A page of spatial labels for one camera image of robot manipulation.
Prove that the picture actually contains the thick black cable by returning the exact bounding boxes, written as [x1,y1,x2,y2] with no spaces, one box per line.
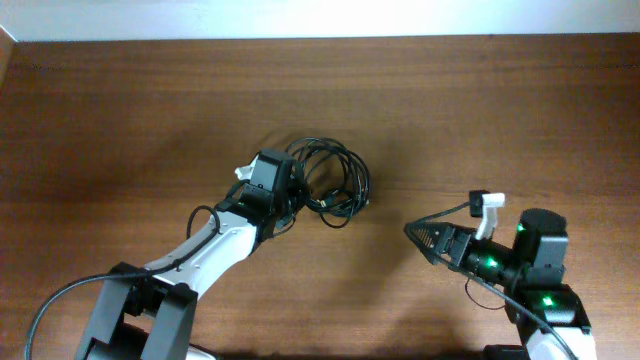
[284,137,372,230]

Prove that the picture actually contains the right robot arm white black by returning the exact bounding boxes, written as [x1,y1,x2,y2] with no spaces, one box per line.
[404,208,597,360]

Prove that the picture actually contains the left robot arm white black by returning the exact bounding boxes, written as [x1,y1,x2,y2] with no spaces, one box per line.
[75,149,309,359]

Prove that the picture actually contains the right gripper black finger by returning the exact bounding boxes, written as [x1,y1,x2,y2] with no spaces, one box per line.
[404,222,453,250]
[420,246,449,266]

